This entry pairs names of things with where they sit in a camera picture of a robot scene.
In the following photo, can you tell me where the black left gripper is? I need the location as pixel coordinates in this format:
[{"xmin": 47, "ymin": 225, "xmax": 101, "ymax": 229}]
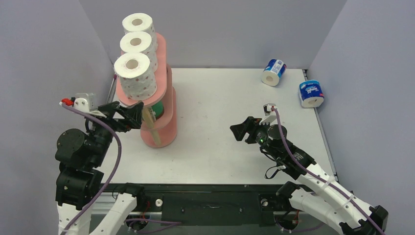
[{"xmin": 90, "ymin": 99, "xmax": 143, "ymax": 165}]

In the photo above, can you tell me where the green brown roll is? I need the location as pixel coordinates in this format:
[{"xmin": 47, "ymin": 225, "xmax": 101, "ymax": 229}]
[{"xmin": 148, "ymin": 101, "xmax": 164, "ymax": 121}]

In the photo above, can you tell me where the white dotted toilet roll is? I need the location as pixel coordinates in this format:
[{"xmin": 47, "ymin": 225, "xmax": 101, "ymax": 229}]
[
  {"xmin": 114, "ymin": 52, "xmax": 157, "ymax": 100},
  {"xmin": 119, "ymin": 31, "xmax": 159, "ymax": 71},
  {"xmin": 122, "ymin": 13, "xmax": 156, "ymax": 37}
]

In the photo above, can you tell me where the blue Tempo packaged roll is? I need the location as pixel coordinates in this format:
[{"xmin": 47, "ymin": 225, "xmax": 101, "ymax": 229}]
[{"xmin": 299, "ymin": 80, "xmax": 324, "ymax": 108}]

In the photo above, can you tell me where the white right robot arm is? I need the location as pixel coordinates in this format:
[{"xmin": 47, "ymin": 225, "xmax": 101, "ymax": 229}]
[{"xmin": 230, "ymin": 117, "xmax": 389, "ymax": 235}]

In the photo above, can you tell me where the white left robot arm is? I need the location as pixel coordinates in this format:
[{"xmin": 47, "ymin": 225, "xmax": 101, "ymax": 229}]
[{"xmin": 55, "ymin": 99, "xmax": 146, "ymax": 235}]

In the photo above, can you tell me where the pink three-tier wooden shelf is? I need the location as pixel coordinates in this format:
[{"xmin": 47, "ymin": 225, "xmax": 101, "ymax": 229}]
[{"xmin": 116, "ymin": 33, "xmax": 177, "ymax": 148}]

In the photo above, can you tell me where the blue white packaged roll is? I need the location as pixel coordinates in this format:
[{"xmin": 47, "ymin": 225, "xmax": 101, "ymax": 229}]
[{"xmin": 261, "ymin": 59, "xmax": 287, "ymax": 87}]

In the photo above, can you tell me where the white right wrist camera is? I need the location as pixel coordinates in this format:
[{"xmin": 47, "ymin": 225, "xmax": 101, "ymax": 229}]
[{"xmin": 259, "ymin": 103, "xmax": 277, "ymax": 125}]

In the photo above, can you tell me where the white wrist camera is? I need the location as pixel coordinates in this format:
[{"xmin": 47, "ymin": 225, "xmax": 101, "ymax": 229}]
[
  {"xmin": 259, "ymin": 103, "xmax": 277, "ymax": 125},
  {"xmin": 59, "ymin": 93, "xmax": 107, "ymax": 118}
]

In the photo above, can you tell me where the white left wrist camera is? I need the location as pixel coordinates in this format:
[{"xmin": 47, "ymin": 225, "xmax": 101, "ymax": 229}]
[{"xmin": 59, "ymin": 93, "xmax": 107, "ymax": 118}]

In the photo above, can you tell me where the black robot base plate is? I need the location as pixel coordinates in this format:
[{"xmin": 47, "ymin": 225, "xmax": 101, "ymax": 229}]
[{"xmin": 107, "ymin": 183, "xmax": 309, "ymax": 228}]

